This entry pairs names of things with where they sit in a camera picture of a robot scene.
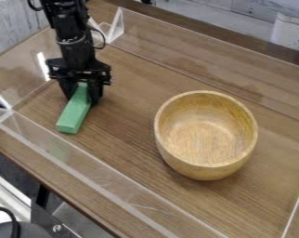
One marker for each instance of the black table leg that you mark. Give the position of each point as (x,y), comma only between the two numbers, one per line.
(43,196)

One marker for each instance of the grey metal base plate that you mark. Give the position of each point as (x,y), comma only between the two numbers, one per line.
(49,223)

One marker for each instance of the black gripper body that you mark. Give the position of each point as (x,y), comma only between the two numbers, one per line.
(77,65)

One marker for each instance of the clear acrylic barrier walls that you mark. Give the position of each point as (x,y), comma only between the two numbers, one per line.
(107,170)

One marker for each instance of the brown wooden bowl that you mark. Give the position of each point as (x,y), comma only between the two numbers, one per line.
(176,155)

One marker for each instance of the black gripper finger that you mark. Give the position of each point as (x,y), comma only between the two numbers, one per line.
(95,92)
(68,87)

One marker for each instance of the green rectangular block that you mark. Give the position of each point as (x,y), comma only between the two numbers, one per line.
(75,111)

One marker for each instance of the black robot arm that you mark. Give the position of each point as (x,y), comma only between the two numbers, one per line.
(68,16)

